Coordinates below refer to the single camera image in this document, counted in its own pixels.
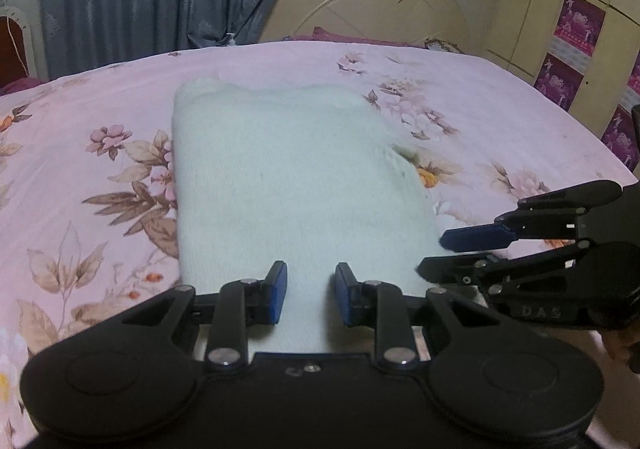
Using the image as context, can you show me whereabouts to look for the purple wall poster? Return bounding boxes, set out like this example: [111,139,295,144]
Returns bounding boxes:
[552,0,607,60]
[619,63,640,106]
[600,108,640,173]
[533,52,584,110]

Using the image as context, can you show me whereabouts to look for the pale green towel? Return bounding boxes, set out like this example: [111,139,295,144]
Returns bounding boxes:
[171,77,482,355]

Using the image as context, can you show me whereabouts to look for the pink floral bed sheet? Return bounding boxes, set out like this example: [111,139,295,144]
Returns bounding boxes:
[0,40,640,449]

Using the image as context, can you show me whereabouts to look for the cream bed headboard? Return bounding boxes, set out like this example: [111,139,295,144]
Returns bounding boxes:
[256,0,474,54]

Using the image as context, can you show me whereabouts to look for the purple cloth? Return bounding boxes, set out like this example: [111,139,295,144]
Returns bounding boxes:
[0,76,44,98]

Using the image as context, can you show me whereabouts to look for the person's right hand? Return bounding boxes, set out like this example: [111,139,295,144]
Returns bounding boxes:
[601,323,640,376]

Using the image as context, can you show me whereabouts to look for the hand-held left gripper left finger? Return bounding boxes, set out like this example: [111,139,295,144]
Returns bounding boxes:
[120,260,289,373]

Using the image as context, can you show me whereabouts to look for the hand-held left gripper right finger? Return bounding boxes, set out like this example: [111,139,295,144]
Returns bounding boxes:
[334,261,482,373]

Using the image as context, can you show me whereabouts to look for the purple pillow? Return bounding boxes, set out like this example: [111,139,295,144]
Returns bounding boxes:
[287,26,432,48]

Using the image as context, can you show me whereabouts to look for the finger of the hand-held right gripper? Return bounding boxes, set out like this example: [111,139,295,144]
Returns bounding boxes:
[439,180,624,253]
[416,239,606,299]

